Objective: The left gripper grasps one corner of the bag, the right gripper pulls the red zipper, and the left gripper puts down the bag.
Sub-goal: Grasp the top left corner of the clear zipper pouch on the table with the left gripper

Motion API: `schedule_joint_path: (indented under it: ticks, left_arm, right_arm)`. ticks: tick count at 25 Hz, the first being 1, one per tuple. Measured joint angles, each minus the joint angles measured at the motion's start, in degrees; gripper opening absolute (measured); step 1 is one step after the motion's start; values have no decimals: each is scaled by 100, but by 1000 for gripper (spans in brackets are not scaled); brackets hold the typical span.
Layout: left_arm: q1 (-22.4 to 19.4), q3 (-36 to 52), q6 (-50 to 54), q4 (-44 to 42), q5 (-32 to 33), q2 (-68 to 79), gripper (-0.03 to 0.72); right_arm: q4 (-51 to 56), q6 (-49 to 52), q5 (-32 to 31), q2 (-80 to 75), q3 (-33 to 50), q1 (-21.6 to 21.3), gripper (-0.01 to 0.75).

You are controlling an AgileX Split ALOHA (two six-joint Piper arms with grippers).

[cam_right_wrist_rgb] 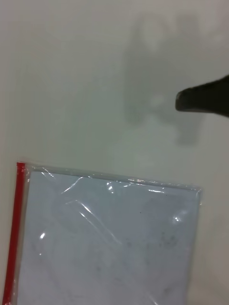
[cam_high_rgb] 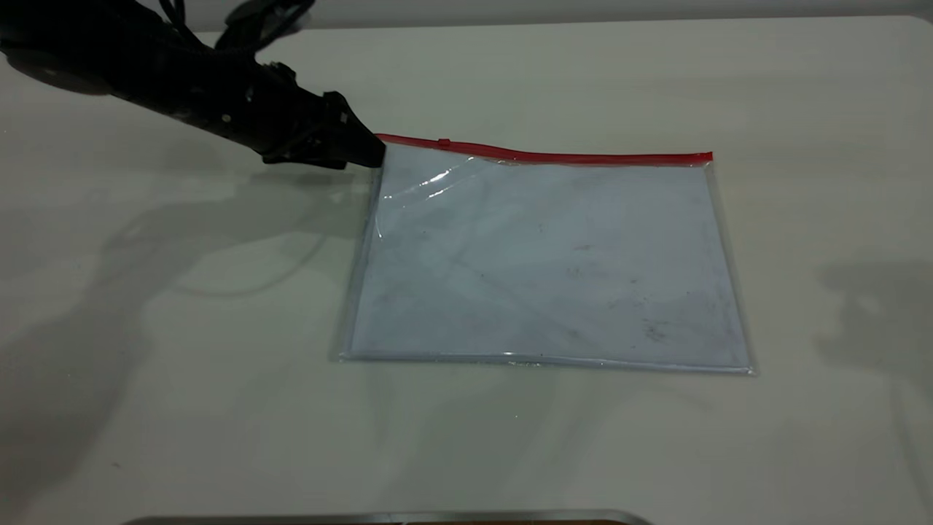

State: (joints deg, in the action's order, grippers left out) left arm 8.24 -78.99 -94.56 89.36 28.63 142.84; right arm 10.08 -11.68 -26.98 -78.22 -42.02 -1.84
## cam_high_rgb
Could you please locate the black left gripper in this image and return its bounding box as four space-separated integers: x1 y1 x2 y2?
211 62 386 171

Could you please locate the clear plastic zipper bag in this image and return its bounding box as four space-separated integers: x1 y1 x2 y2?
339 133 757 376

